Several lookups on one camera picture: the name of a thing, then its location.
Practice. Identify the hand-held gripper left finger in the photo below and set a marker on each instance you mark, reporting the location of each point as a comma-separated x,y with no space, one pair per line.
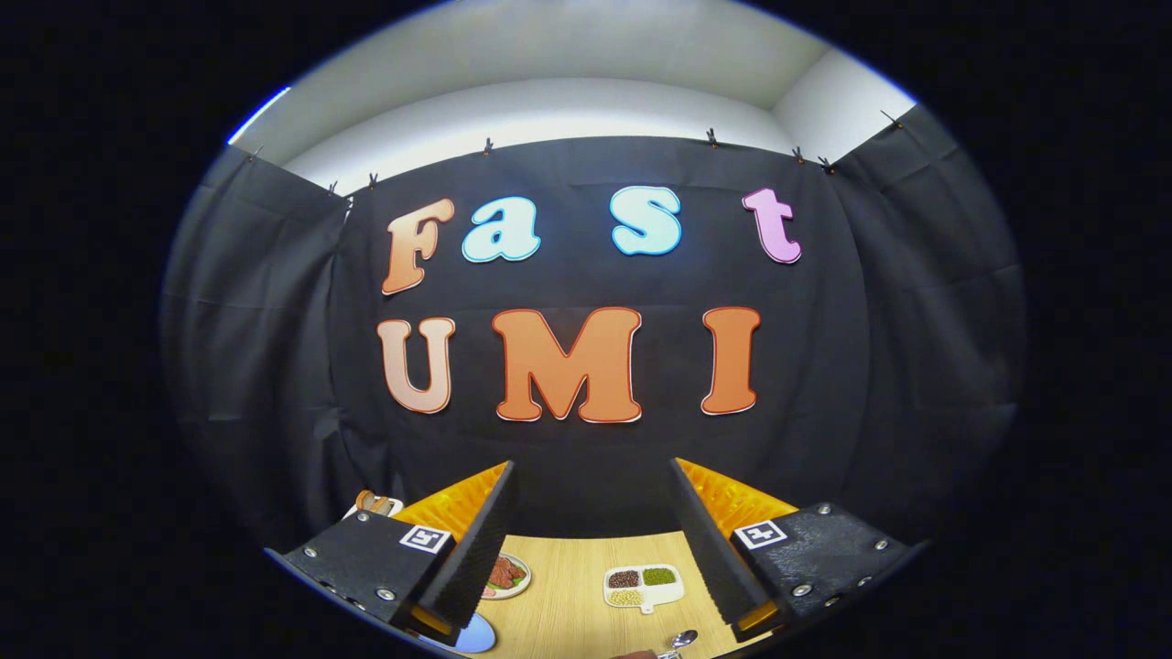
476,558

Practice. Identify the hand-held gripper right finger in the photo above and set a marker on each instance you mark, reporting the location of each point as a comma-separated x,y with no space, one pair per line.
710,558

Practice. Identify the brown steak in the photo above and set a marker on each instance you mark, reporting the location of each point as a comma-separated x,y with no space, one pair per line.
505,572

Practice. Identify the beige food plate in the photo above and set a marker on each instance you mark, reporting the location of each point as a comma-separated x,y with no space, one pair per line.
522,586

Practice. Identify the green mung beans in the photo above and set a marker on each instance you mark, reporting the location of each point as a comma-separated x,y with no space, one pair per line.
657,576

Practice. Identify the white divided dish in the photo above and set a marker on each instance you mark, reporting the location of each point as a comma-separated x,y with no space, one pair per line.
668,597

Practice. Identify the blue round plate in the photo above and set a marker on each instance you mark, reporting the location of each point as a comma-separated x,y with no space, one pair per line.
476,636

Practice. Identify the dark red beans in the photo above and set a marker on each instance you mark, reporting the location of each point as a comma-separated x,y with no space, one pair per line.
623,578

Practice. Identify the yellow soybeans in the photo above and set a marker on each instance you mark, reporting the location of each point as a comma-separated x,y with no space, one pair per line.
625,597

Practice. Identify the cream white toaster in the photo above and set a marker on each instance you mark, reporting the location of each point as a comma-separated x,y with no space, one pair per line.
396,502

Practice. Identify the toasted bread slice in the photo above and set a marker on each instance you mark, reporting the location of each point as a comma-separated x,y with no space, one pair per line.
383,503
365,501

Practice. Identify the row of black cloth clips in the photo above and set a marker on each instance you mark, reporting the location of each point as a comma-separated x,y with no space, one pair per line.
487,146

